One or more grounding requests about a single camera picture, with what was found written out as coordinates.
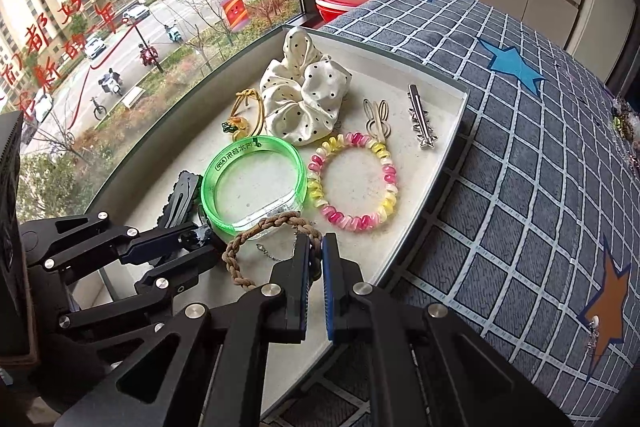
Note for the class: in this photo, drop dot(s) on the cartoon window sticker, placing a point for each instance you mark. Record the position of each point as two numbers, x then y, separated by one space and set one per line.
235 9

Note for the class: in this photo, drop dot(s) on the grey checkered tablecloth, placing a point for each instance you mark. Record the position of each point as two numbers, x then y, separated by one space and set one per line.
500 207

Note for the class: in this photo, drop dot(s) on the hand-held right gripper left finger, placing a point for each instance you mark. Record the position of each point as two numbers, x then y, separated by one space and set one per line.
300 287

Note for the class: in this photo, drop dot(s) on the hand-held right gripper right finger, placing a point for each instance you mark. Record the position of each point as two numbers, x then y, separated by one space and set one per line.
329 287

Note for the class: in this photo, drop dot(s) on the white polka dot scrunchie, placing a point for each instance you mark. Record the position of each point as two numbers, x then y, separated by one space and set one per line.
305 97

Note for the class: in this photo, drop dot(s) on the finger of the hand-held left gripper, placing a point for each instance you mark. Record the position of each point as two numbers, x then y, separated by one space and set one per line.
165 284
150 244

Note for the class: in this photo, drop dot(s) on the red plastic bowl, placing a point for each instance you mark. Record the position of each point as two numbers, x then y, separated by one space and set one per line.
330 11

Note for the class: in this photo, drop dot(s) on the beige bunny hair clip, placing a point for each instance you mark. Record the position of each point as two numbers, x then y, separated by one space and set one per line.
377 119

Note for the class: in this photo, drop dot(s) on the green transparent bangle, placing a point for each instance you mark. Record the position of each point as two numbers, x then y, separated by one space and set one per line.
212 207

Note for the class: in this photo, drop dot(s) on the black hair clip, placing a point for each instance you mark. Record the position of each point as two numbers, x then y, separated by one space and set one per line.
177 199

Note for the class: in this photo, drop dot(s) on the white tray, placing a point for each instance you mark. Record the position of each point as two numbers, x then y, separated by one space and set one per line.
430 147

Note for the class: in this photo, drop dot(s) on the silver hair clip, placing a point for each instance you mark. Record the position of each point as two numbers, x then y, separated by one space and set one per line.
420 117

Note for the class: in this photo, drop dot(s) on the brown star patch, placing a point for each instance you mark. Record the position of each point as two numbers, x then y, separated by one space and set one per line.
607 302

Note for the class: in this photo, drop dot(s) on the gold bangle with flower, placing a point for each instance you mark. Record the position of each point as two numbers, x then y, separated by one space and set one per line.
252 107

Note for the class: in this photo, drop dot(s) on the blue star patch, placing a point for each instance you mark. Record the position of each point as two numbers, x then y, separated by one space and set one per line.
515 64

